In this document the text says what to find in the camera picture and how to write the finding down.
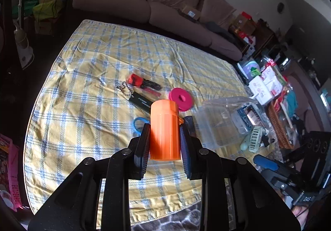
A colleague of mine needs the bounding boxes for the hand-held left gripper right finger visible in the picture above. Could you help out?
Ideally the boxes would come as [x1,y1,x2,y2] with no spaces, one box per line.
[179,124,302,231]

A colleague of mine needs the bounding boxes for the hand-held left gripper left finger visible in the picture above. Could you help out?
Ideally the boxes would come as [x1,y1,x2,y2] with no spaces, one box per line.
[27,123,152,231]

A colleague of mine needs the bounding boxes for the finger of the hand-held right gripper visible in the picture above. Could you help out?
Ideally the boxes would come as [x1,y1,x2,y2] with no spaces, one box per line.
[262,170,306,196]
[253,155,302,180]

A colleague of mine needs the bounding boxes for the blue-handled wire saw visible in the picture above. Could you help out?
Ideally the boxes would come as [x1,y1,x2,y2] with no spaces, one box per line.
[133,117,151,136]

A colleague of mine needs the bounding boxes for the orange plastic canister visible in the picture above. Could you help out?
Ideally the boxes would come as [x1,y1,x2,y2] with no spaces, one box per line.
[149,100,181,161]

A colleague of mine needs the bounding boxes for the clear plastic storage box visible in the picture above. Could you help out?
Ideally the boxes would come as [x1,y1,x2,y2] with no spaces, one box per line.
[194,96,259,150]

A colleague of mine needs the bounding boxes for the black rectangular tag with chain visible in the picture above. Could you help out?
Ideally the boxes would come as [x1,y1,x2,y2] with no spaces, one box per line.
[116,81,153,108]

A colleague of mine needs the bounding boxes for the pink round lid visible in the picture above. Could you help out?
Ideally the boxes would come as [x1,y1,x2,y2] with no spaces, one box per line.
[169,87,194,112]

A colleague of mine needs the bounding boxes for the red and black fire starter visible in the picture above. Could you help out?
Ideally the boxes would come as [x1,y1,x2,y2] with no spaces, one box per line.
[126,73,163,97]

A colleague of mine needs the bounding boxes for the pale green handheld fan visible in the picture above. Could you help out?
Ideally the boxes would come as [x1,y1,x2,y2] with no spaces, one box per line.
[240,126,275,151]

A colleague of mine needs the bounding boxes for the wicker basket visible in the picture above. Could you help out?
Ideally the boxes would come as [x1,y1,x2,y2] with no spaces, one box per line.
[266,103,295,150]

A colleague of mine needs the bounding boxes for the clear bag blue label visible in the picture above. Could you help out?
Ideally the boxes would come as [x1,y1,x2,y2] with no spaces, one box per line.
[231,103,269,134]

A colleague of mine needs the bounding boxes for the teal cloth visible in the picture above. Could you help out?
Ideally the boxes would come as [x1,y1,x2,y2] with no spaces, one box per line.
[286,90,298,115]

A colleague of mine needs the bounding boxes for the white tissue packets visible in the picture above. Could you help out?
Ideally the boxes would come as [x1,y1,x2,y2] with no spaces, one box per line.
[248,66,283,105]

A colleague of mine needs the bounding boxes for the yellow checked tablecloth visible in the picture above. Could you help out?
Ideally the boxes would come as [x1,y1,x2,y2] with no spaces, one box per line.
[24,19,259,226]

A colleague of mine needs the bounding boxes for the white tub with green label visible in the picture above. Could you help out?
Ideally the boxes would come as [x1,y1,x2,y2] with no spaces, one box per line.
[244,60,260,79]

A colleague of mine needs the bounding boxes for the dark folded clothes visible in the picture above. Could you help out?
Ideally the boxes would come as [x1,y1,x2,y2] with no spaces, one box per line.
[204,22,236,40]

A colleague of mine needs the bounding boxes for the pink printed box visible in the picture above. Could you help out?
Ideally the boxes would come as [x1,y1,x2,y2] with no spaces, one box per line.
[0,134,23,211]

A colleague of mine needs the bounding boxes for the flat cardboard box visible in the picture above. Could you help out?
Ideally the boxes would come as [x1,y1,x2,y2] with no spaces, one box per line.
[180,5,201,21]

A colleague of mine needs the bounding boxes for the red and brown cardboard boxes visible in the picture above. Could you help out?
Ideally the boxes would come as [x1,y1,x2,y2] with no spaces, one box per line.
[229,12,256,40]

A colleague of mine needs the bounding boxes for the brown sofa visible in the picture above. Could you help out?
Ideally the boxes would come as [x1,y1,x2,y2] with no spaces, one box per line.
[72,0,243,61]

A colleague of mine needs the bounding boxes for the white upright appliance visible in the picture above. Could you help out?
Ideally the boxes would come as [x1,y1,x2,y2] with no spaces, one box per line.
[13,0,35,70]

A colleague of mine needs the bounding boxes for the green plastic bag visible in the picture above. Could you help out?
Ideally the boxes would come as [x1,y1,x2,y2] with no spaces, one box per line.
[32,0,64,21]

